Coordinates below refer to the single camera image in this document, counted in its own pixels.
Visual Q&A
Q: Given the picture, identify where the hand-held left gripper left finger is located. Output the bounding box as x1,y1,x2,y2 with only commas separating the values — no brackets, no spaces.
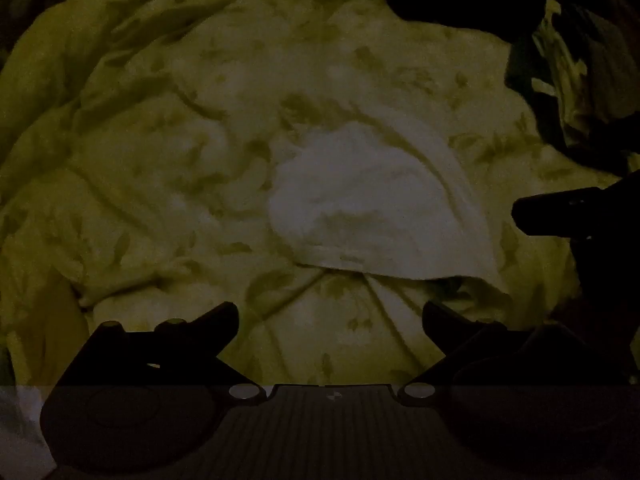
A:
54,302,267,405

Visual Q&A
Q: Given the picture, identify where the white cloth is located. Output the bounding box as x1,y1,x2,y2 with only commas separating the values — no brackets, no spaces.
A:
0,385,57,480

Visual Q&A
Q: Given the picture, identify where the white small garment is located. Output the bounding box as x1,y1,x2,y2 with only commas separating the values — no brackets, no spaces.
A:
267,120,499,281

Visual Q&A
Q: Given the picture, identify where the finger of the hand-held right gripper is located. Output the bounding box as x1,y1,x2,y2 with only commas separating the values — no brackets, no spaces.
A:
512,187,610,239

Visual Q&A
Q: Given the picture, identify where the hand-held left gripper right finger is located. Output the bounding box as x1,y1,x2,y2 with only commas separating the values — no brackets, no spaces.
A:
397,302,627,407

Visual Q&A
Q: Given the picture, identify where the yellow-green leaf print blanket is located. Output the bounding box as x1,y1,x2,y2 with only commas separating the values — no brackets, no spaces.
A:
0,0,632,387

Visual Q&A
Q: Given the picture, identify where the camouflage patterned cloth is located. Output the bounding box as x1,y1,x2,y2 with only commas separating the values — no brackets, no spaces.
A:
504,0,640,166

